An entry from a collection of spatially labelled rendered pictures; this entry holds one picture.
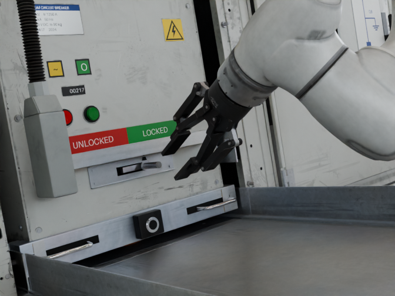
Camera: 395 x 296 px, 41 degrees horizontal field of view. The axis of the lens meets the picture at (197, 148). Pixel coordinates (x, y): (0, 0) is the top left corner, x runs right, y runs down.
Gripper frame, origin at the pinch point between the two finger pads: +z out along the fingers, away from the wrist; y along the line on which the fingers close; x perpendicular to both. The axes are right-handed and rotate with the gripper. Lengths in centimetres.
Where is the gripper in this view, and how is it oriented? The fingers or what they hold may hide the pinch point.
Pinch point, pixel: (181, 156)
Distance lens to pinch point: 99.1
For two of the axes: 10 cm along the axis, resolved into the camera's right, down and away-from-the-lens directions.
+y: 4.6, 8.2, -3.4
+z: -4.7, 5.5, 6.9
